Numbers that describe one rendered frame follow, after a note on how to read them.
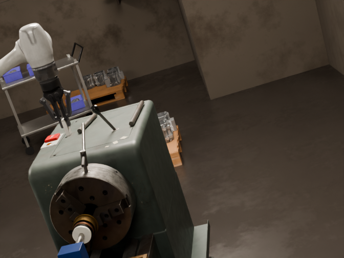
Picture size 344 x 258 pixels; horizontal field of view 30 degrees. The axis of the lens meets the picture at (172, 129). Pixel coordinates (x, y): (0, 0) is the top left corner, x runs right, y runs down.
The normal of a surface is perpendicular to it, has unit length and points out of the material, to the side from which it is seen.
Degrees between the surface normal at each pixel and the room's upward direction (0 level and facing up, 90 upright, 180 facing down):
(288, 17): 90
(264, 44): 90
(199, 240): 0
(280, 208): 0
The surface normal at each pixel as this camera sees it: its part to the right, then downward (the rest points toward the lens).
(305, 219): -0.29, -0.90
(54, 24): 0.05, 0.32
